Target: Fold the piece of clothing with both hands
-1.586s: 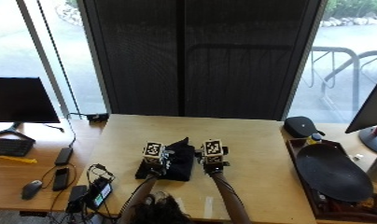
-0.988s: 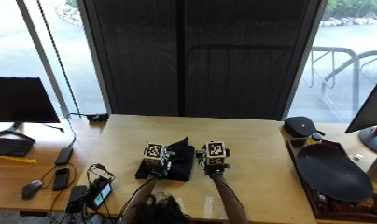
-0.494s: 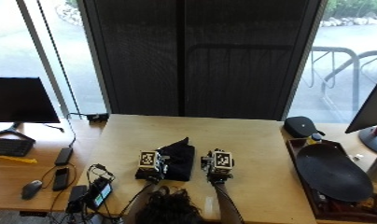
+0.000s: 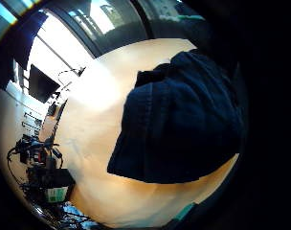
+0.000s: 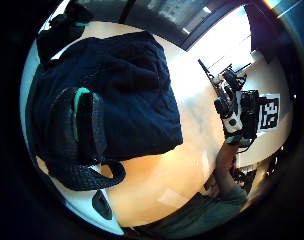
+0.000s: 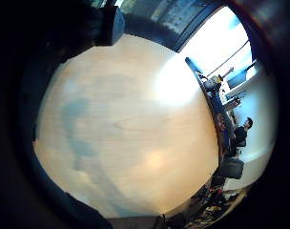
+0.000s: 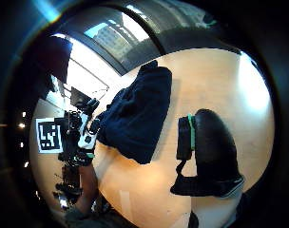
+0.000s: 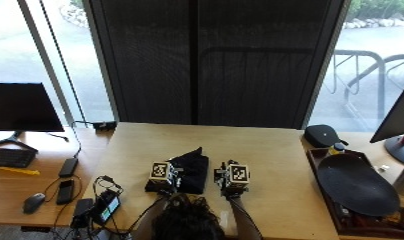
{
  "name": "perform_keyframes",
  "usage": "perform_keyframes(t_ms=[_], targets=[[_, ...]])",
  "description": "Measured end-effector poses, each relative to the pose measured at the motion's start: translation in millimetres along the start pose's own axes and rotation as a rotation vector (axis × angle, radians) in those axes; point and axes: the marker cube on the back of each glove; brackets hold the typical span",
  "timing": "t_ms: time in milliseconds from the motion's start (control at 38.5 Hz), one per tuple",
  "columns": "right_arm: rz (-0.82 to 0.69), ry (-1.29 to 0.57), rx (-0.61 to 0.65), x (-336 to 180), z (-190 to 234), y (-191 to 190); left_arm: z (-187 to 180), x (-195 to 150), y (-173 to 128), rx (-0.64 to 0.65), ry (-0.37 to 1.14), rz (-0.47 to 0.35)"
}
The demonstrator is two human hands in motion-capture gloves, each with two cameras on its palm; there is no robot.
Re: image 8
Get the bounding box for person's left hand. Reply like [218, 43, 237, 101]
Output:
[145, 159, 186, 196]

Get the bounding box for person's right hand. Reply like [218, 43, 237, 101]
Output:
[213, 159, 253, 198]

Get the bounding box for black folded cloth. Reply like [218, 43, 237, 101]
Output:
[145, 146, 210, 195]

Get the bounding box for white marker cube left glove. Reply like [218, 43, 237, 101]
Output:
[147, 161, 177, 184]

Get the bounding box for white marker cube glove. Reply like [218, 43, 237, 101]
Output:
[147, 161, 177, 184]
[225, 163, 251, 184]

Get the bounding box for white marker cube right glove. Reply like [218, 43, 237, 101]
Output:
[225, 163, 251, 184]

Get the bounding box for smartphone with lit screen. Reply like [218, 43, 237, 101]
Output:
[92, 189, 122, 225]

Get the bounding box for small black box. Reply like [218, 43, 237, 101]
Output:
[90, 120, 118, 132]

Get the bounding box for black battery pack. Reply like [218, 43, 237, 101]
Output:
[70, 198, 96, 230]

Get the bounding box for black power adapter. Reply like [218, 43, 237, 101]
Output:
[57, 157, 80, 178]

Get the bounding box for black phone dark screen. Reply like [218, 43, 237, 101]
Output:
[56, 178, 76, 206]

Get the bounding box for black pouch case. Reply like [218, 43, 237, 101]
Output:
[303, 124, 350, 149]

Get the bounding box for yellow bottle black cap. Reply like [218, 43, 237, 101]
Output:
[327, 142, 347, 157]

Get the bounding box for black oval plate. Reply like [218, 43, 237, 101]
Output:
[317, 153, 402, 218]

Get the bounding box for brown wooden tray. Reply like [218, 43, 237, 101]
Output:
[306, 147, 404, 239]

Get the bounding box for black computer mouse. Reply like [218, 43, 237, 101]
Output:
[22, 192, 48, 215]

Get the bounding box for dark window blind panel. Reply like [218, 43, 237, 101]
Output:
[82, 0, 347, 130]

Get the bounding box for yellow flat stick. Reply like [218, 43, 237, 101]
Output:
[0, 166, 42, 176]

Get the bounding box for black keyboard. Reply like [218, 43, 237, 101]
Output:
[0, 148, 38, 169]

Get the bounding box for black monitor with forked stand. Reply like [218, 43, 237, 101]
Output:
[0, 82, 66, 153]

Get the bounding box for black monitor with round stand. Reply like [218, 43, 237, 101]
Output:
[368, 84, 404, 165]

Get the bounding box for grey metal bike rack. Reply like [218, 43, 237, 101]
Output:
[322, 49, 404, 129]

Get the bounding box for black cable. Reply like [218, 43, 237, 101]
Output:
[38, 0, 96, 159]

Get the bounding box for grey window frame post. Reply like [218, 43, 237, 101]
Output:
[16, 0, 76, 127]

